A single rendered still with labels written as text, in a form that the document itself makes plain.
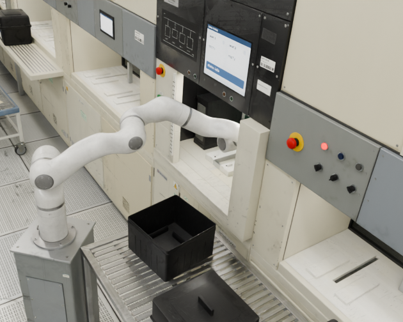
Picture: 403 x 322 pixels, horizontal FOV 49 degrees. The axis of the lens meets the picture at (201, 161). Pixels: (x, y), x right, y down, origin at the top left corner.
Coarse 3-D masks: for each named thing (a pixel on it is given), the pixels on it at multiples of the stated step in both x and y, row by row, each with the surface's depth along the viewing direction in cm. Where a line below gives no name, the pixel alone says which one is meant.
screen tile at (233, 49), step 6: (228, 42) 174; (228, 48) 175; (234, 48) 172; (240, 48) 169; (234, 54) 173; (240, 54) 170; (246, 54) 167; (228, 60) 177; (246, 60) 168; (228, 66) 178; (234, 66) 175; (240, 66) 172; (234, 72) 176; (240, 72) 173
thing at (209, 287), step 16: (208, 272) 176; (176, 288) 168; (192, 288) 168; (208, 288) 169; (224, 288) 170; (160, 304) 161; (176, 304) 161; (192, 304) 162; (208, 304) 159; (224, 304) 163; (240, 304) 164; (160, 320) 161; (176, 320) 156; (192, 320) 156; (208, 320) 156; (224, 320) 157; (240, 320) 158; (256, 320) 158
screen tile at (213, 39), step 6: (210, 36) 183; (216, 36) 180; (210, 42) 184; (216, 42) 180; (222, 48) 178; (210, 54) 186; (216, 54) 182; (222, 54) 179; (216, 60) 183; (222, 60) 180
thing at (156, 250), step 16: (160, 208) 203; (176, 208) 210; (192, 208) 200; (128, 224) 192; (144, 224) 200; (160, 224) 208; (176, 224) 214; (192, 224) 204; (208, 224) 195; (128, 240) 197; (144, 240) 185; (160, 240) 203; (176, 240) 204; (192, 240) 182; (208, 240) 191; (144, 256) 190; (160, 256) 179; (176, 256) 180; (192, 256) 188; (208, 256) 197; (160, 272) 183; (176, 272) 185
